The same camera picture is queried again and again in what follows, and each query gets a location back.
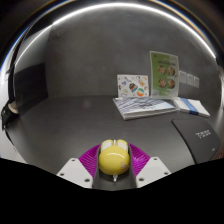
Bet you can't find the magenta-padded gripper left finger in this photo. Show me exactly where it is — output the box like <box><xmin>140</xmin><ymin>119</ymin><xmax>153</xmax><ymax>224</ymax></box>
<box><xmin>56</xmin><ymin>143</ymin><xmax>102</xmax><ymax>190</ymax></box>

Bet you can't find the white card with colourful stickers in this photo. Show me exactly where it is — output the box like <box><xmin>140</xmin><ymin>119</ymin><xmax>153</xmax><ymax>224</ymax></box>
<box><xmin>116</xmin><ymin>73</ymin><xmax>150</xmax><ymax>99</ymax></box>

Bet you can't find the white book with blue band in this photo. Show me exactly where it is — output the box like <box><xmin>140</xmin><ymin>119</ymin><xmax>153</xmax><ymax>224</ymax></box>
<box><xmin>172</xmin><ymin>97</ymin><xmax>211</xmax><ymax>118</ymax></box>

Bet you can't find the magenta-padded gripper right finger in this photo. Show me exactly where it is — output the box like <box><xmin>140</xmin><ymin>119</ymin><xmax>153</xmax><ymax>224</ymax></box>
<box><xmin>128</xmin><ymin>143</ymin><xmax>172</xmax><ymax>189</ymax></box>

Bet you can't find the yellow computer mouse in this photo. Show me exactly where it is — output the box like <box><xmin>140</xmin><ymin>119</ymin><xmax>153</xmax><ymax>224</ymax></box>
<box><xmin>97</xmin><ymin>138</ymin><xmax>131</xmax><ymax>183</ymax></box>

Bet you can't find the black mouse pad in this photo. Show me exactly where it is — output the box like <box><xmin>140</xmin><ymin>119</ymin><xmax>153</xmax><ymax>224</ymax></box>
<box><xmin>171</xmin><ymin>118</ymin><xmax>222</xmax><ymax>165</ymax></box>

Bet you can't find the striped cover book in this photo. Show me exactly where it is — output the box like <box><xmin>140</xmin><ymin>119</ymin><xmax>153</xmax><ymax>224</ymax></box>
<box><xmin>112</xmin><ymin>96</ymin><xmax>178</xmax><ymax>121</ymax></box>

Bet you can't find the green flyer in clear stand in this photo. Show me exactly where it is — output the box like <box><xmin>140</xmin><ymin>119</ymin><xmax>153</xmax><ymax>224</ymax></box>
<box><xmin>148</xmin><ymin>50</ymin><xmax>180</xmax><ymax>100</ymax></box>

